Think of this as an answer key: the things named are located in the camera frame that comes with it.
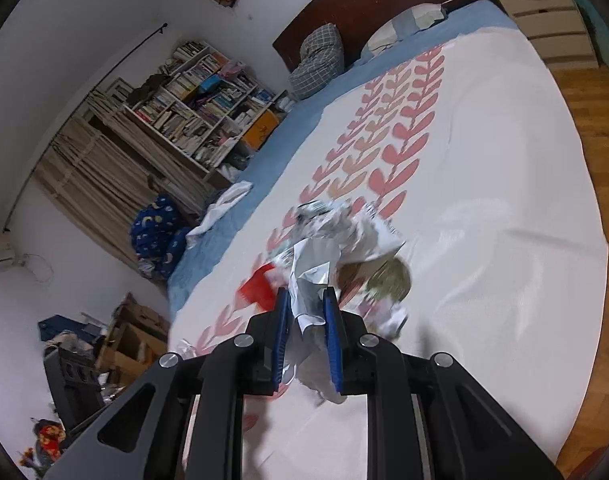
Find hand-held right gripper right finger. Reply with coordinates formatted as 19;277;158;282
323;287;565;480

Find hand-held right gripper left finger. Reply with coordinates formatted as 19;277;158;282
44;287;291;480

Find silver foil wrapper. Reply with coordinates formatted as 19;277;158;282
284;239;348;406

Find gold can lid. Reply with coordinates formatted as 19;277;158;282
367;257;413;302

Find red packet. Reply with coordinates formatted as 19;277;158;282
238;265;285;312

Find small crumpled white paper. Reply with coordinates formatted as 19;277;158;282
357;296;410;339

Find crumpled printed wrapper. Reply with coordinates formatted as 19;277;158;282
269;200;355;267

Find white cloth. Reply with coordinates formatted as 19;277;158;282
186;181;252;248

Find cardboard box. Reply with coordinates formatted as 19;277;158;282
94;292;170;386

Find blue star-print cloth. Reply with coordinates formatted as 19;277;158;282
129;194;192;281

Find blue bed sheet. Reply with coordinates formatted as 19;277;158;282
167;0;520;306

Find orange box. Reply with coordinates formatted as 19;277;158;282
241;109;285;152

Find bed with white patterned cover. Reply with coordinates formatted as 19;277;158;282
169;27;609;480

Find black chair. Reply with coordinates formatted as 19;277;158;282
43;345;110;436

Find blue box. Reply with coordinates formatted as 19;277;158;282
38;314;105;343

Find beige curtain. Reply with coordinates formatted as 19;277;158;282
34;80;220;281

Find white bookshelf with books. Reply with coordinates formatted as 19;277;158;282
122;40;290;176

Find red and yellow flowers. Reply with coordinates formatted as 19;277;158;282
19;419;68;476

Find checked pillow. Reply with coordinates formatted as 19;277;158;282
288;24;346;102

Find white pillow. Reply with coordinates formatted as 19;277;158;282
361;4;448;56

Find black curtain rod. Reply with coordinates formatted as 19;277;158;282
4;22;168;233

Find cream nightstand with drawers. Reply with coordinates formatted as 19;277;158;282
489;0;599;71

